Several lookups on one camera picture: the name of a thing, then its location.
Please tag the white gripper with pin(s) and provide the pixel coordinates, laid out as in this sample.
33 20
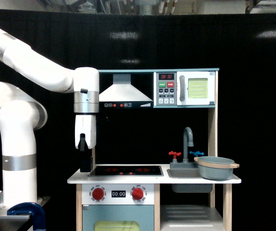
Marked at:
85 139

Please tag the wooden toy kitchen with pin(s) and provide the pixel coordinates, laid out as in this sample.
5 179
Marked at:
156 127

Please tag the grey toy faucet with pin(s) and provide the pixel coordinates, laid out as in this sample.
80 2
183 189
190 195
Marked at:
187 142

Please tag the grey toy pot bowl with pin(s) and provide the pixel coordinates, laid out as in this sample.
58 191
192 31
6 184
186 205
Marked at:
215 168

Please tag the blue faucet knob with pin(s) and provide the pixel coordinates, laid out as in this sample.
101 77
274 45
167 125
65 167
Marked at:
196 154

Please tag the black toy stovetop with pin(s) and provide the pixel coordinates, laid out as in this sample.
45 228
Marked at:
124 171

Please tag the blue toy oven door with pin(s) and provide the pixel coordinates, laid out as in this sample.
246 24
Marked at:
118 218

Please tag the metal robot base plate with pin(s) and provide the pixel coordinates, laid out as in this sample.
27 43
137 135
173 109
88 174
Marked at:
19 222

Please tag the red faucet knob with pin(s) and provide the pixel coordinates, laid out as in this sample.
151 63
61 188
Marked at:
175 154

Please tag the blue clamp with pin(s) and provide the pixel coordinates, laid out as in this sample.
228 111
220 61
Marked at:
36 212

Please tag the toy microwave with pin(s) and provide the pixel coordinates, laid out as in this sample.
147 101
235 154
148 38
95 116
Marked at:
185 88

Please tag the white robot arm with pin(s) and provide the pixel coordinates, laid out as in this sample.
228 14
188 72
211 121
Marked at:
21 115

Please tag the grey toy sink basin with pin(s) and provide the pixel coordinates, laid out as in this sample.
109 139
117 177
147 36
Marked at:
188 174

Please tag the grey range hood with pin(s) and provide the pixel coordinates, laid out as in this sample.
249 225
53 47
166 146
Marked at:
123 95

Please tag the red oven knob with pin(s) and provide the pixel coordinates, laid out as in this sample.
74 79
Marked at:
137 194
98 194

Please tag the right red oven knob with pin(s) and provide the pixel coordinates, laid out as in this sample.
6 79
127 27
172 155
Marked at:
137 194

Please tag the left red oven knob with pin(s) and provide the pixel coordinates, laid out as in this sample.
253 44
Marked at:
98 194

